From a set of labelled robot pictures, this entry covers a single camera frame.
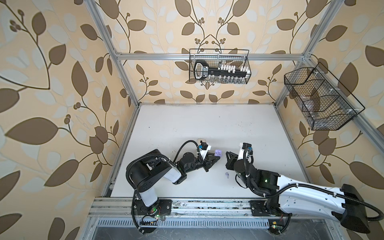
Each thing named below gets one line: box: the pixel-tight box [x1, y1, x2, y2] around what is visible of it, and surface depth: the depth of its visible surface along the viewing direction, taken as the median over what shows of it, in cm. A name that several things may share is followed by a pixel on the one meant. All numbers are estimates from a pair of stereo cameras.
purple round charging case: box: [214, 149, 223, 157], surface depth 82 cm
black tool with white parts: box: [194, 60, 251, 80], surface depth 84 cm
